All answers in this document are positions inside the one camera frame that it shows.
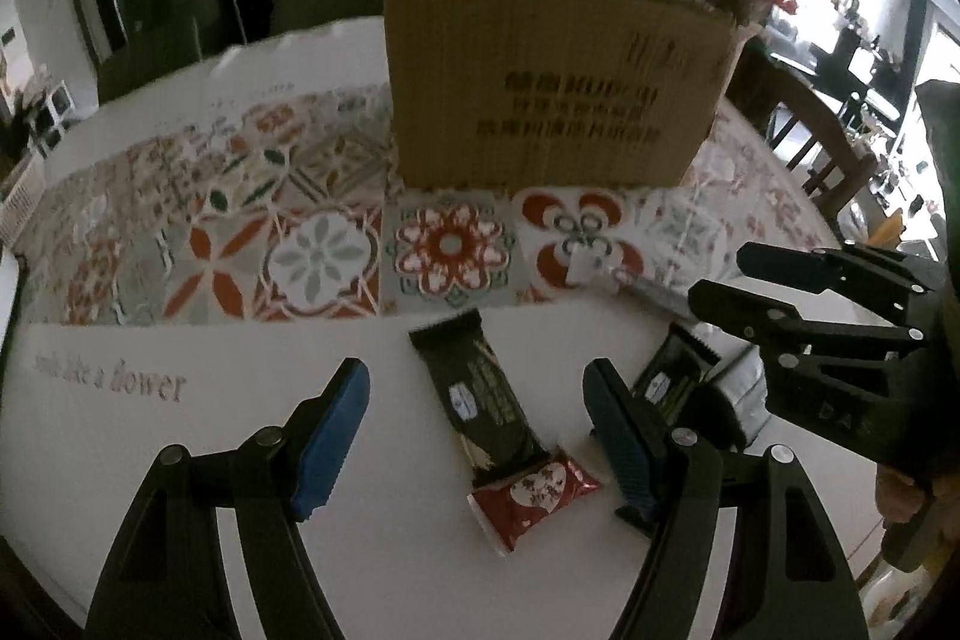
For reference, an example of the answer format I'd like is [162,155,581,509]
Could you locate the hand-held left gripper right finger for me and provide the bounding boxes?
[582,357,871,640]

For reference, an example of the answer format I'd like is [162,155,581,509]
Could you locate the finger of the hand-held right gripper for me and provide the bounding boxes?
[736,240,938,327]
[688,280,931,390]

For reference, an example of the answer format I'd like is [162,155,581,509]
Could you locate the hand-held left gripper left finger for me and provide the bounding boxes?
[88,356,372,640]

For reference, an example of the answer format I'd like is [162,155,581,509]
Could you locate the small foil snack packet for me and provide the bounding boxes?
[701,344,770,453]

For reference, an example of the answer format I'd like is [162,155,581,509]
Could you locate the dark long snack packet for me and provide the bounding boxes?
[615,321,722,540]
[409,310,552,487]

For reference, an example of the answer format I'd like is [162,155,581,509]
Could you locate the red and white snack packet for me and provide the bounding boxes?
[466,449,603,557]

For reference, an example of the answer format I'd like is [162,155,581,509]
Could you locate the brown cardboard box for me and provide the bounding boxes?
[382,0,758,191]

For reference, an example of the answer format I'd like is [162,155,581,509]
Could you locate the person's right hand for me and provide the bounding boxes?
[874,466,935,527]

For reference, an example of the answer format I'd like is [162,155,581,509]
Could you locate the dark wooden chair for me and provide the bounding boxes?
[724,40,878,221]

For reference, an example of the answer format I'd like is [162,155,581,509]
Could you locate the black piano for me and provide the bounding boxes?
[825,25,901,109]

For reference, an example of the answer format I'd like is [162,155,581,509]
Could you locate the patterned table runner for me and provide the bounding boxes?
[11,85,841,326]

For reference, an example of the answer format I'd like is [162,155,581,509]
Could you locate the small white shelf unit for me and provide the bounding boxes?
[30,81,76,154]

